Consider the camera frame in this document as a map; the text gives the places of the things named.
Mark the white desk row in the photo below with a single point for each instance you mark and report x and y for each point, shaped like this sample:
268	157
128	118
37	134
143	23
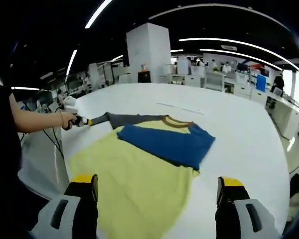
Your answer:
286	114

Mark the person's left hand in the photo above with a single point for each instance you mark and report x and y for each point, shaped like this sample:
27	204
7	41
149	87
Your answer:
69	120

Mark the grey white table cover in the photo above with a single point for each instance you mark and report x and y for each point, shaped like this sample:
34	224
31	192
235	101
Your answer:
40	166

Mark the curved ceiling light strip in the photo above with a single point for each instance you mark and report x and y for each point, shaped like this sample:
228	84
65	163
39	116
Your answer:
229	41
239	53

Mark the short ceiling light strip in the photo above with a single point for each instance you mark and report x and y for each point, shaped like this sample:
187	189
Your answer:
71	62
25	88

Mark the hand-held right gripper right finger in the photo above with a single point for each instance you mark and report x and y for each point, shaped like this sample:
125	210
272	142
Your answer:
239	219

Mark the long ceiling light strip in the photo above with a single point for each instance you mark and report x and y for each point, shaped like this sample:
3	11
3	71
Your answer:
97	13

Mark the white square pillar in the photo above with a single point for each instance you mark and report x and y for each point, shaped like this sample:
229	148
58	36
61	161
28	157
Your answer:
148	49

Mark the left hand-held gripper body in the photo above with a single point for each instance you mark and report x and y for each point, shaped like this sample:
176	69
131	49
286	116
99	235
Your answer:
71	108

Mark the black bulky object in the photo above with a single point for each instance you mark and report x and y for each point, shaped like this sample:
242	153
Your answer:
296	185

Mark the black cabinet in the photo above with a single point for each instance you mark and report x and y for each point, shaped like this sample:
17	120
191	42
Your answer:
144	77

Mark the person's dark clothing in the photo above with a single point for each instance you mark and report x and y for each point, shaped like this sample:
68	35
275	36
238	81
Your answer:
2	174

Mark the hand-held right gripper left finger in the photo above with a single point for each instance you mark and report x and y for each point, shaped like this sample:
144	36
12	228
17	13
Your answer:
64	219

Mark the yellow blue grey garment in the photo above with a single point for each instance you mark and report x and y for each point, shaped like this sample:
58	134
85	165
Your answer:
139	186

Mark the blue container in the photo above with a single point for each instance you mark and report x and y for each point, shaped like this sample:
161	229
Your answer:
261	83

